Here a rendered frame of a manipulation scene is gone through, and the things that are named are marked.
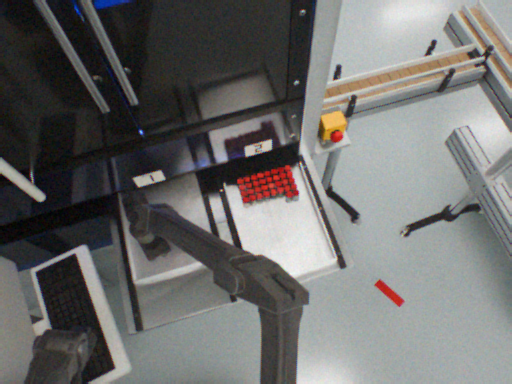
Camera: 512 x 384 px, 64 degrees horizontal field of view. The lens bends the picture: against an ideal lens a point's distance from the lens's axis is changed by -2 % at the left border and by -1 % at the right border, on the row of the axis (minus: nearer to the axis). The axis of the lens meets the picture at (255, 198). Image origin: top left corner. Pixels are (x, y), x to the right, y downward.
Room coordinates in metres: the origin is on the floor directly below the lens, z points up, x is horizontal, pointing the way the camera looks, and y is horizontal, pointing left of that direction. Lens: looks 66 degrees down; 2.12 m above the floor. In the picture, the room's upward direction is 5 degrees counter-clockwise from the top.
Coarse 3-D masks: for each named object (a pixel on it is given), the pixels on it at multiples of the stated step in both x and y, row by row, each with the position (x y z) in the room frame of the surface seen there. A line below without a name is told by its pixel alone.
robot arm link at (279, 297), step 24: (240, 264) 0.19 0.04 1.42; (264, 264) 0.19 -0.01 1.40; (264, 288) 0.14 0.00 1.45; (288, 288) 0.14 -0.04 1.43; (264, 312) 0.10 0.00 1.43; (288, 312) 0.10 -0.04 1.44; (264, 336) 0.07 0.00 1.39; (288, 336) 0.06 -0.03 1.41; (264, 360) 0.03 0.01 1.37; (288, 360) 0.03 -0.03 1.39
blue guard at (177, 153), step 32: (224, 128) 0.63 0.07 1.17; (256, 128) 0.65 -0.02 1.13; (288, 128) 0.67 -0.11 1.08; (128, 160) 0.57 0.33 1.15; (160, 160) 0.59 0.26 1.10; (192, 160) 0.61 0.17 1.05; (224, 160) 0.63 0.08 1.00; (0, 192) 0.50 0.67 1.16; (64, 192) 0.53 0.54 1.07; (96, 192) 0.54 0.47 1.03
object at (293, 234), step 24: (240, 216) 0.49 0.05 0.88; (264, 216) 0.48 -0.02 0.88; (288, 216) 0.47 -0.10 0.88; (312, 216) 0.47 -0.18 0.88; (240, 240) 0.40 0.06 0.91; (264, 240) 0.40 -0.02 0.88; (288, 240) 0.39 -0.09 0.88; (312, 240) 0.39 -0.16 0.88; (288, 264) 0.32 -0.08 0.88; (312, 264) 0.31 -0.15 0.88
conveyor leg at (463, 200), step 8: (504, 160) 0.70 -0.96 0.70; (496, 168) 0.69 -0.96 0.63; (504, 168) 0.68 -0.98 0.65; (488, 176) 0.69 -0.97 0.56; (496, 176) 0.68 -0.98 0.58; (464, 192) 0.72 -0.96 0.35; (472, 192) 0.69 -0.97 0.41; (456, 200) 0.72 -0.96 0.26; (464, 200) 0.69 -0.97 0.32; (448, 208) 0.72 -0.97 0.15; (456, 208) 0.69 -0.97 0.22
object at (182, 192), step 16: (176, 176) 0.65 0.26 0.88; (192, 176) 0.64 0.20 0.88; (128, 192) 0.60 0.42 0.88; (144, 192) 0.60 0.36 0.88; (160, 192) 0.59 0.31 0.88; (176, 192) 0.59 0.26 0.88; (192, 192) 0.58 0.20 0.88; (176, 208) 0.53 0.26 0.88; (192, 208) 0.53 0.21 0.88; (128, 224) 0.49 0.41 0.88; (208, 224) 0.46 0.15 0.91; (128, 240) 0.43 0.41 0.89; (128, 256) 0.37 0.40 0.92; (144, 256) 0.38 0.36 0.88; (160, 256) 0.38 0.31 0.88; (176, 256) 0.37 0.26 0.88; (144, 272) 0.33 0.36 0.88; (160, 272) 0.32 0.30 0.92
